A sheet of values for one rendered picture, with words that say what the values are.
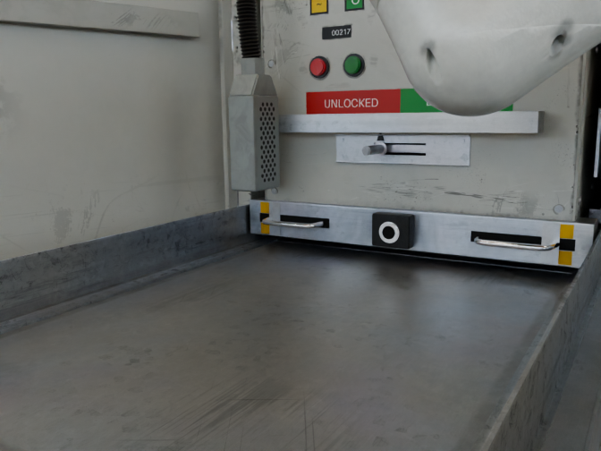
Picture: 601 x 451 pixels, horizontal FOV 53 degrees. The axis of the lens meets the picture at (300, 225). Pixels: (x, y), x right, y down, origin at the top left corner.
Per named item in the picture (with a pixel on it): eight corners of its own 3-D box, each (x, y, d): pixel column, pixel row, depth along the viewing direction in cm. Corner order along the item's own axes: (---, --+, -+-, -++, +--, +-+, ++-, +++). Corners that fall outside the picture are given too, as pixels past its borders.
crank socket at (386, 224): (407, 251, 88) (408, 216, 87) (369, 246, 91) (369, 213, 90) (414, 247, 90) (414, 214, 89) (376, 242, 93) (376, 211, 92)
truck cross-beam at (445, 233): (591, 269, 78) (595, 224, 77) (249, 233, 105) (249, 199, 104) (595, 261, 82) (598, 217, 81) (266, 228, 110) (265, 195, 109)
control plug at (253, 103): (256, 192, 91) (252, 72, 88) (230, 191, 94) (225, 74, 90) (283, 186, 98) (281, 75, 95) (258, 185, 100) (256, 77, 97)
